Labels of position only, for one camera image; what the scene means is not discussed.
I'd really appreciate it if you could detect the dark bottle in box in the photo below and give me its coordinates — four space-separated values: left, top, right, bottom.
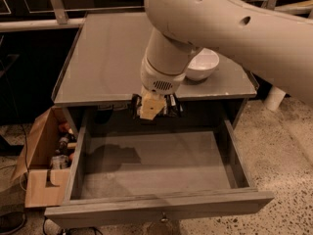
56 133 75 155

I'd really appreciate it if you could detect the metal railing frame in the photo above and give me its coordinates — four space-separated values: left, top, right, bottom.
0 0 312 32

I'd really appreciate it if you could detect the black rxbar chocolate wrapper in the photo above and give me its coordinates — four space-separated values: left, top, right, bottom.
128 94 183 118

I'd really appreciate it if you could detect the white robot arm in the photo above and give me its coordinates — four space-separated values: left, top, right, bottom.
140 0 313 119

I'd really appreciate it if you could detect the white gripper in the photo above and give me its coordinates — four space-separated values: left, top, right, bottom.
140 57 185 120

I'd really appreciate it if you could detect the grey open top drawer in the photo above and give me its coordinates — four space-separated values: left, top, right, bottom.
45 108 274 228

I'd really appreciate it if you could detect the clear jar in box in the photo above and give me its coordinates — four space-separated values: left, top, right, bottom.
51 155 69 169

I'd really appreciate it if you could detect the white ceramic bowl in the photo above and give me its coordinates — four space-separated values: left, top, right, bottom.
186 48 219 81

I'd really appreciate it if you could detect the metal drawer knob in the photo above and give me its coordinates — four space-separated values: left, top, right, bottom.
159 212 169 223

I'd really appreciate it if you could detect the grey cabinet with counter top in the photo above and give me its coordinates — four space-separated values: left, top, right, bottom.
53 12 256 130

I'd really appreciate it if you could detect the cardboard box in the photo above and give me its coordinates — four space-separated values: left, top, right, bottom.
11 107 69 208

